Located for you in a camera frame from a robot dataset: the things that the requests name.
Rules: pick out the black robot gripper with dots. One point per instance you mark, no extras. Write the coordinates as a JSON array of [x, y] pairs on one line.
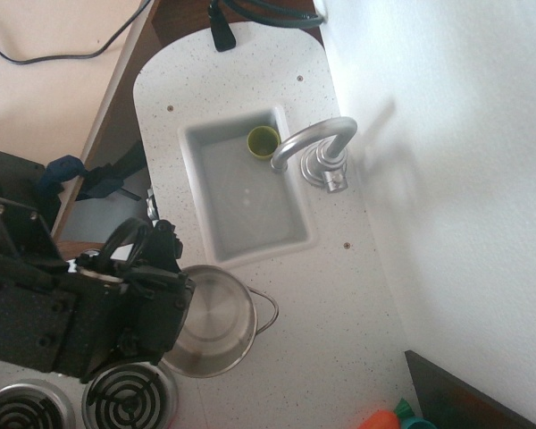
[[133, 300]]

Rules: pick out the stainless steel pot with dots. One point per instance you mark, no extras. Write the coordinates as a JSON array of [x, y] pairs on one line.
[[224, 317]]

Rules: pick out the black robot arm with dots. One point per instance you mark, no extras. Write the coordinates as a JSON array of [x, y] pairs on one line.
[[35, 307]]

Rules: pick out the right stove burner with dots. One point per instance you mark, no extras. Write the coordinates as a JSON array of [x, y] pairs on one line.
[[136, 395]]

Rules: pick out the stove burner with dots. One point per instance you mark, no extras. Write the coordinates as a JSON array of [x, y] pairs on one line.
[[136, 395], [35, 404]]

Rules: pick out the left stove burner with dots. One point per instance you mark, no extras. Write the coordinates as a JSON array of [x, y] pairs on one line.
[[35, 404]]

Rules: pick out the grey toy sink basin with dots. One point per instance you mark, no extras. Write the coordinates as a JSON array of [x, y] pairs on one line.
[[245, 210]]

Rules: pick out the blue clamp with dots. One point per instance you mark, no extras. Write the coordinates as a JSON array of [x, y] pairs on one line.
[[97, 183]]

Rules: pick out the white speckled toy counter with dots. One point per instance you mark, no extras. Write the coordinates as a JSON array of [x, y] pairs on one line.
[[335, 354]]

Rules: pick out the green plastic cup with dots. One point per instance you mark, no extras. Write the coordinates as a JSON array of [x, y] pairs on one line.
[[262, 142]]

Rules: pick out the silver toy faucet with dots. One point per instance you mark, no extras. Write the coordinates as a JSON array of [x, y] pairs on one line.
[[323, 163]]

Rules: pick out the orange toy carrot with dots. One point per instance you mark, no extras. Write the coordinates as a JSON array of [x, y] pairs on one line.
[[381, 419]]

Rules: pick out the teal plastic toy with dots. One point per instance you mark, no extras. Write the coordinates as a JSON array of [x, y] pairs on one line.
[[408, 419]]

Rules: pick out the dark board corner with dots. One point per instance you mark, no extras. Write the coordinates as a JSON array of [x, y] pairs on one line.
[[448, 402]]

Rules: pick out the black clamp handle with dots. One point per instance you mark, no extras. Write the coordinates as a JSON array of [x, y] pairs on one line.
[[223, 37]]

